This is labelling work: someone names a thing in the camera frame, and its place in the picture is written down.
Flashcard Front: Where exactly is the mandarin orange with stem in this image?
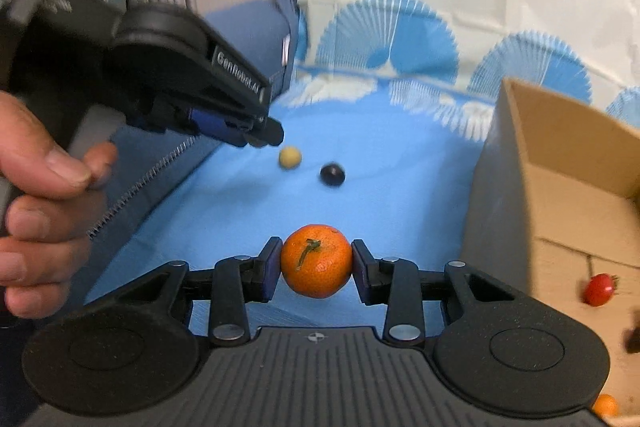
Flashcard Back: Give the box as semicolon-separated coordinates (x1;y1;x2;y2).
280;224;354;299

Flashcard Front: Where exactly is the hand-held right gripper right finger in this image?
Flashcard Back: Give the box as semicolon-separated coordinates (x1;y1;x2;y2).
351;239;516;349

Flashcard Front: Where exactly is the beige egg-shaped fruit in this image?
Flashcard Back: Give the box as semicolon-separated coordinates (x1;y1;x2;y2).
278;146;302;170

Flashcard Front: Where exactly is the dark purple plum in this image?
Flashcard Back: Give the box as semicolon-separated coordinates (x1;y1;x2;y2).
320;163;346;188

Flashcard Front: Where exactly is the blue zippered cushion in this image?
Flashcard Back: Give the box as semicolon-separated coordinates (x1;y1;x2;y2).
75;0;301;308

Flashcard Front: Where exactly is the red cherry tomato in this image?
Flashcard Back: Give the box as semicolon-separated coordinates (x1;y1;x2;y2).
582;273;620;308

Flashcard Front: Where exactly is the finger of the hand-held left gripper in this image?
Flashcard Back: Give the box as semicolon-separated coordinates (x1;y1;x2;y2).
127;102;286;149

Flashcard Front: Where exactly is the person's left hand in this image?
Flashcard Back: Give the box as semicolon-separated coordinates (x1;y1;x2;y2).
0;91;119;319

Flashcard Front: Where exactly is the small round orange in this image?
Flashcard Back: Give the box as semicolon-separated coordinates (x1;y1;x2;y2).
591;393;620;418

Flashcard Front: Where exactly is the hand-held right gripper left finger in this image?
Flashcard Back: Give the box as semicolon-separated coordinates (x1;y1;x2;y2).
122;237;284;349

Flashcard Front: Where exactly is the brown cardboard box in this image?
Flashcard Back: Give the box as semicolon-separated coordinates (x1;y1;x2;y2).
460;77;640;427

